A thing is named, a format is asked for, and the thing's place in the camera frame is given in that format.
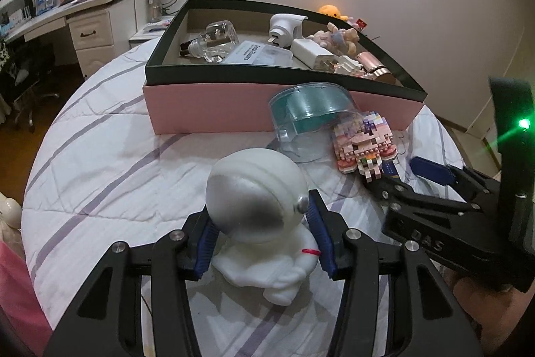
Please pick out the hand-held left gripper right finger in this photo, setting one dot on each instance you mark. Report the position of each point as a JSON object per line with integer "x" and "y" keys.
{"x": 324, "y": 248}

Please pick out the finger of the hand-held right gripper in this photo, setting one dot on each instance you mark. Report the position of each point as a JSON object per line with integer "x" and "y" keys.
{"x": 401, "y": 194}
{"x": 430, "y": 168}

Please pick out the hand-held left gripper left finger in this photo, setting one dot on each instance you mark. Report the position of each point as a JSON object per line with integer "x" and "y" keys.
{"x": 205, "y": 244}

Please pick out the purple pink block figure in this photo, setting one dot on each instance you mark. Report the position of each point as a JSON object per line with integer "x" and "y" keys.
{"x": 363, "y": 139}

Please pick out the white astronaut figurine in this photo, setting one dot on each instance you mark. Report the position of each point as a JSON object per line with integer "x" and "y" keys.
{"x": 250, "y": 194}

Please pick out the pink box with dark rim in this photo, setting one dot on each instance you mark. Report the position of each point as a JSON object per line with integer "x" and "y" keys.
{"x": 209, "y": 110}

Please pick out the pig doll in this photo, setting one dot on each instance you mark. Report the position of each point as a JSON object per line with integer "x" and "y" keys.
{"x": 334, "y": 37}

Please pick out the white charger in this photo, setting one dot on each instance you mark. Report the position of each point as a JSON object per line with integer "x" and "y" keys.
{"x": 311, "y": 51}

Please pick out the white plug-in device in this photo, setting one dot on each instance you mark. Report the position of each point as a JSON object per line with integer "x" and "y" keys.
{"x": 284, "y": 26}

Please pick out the clear glass bottle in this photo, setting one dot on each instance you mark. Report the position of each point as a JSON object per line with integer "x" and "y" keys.
{"x": 217, "y": 37}

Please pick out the person's right hand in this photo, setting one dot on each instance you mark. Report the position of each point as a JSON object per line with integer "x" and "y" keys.
{"x": 493, "y": 311}

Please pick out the striped white bed sheet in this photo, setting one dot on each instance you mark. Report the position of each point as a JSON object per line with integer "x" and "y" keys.
{"x": 125, "y": 194}

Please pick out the rose gold cylinder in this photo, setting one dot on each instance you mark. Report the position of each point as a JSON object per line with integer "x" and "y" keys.
{"x": 372, "y": 62}

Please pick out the clear case with teal tape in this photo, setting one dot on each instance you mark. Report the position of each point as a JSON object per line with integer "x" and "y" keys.
{"x": 309, "y": 106}

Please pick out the small red tag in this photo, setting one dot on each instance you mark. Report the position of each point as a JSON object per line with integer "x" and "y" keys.
{"x": 361, "y": 24}

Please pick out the orange plush toy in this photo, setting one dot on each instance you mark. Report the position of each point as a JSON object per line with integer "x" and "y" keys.
{"x": 332, "y": 11}

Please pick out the pink cloth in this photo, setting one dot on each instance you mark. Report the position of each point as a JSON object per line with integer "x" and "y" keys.
{"x": 16, "y": 298}

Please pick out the white bedpost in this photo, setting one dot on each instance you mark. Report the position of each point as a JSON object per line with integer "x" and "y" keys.
{"x": 9, "y": 210}

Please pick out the white drawer unit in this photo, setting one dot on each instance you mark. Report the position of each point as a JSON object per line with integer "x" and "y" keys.
{"x": 90, "y": 39}

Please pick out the black office chair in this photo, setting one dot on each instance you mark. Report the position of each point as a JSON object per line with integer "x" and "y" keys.
{"x": 29, "y": 81}

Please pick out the water bottle with orange cap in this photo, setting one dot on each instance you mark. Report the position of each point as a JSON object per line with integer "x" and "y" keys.
{"x": 154, "y": 3}

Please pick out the white desk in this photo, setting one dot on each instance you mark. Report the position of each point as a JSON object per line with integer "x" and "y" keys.
{"x": 83, "y": 5}

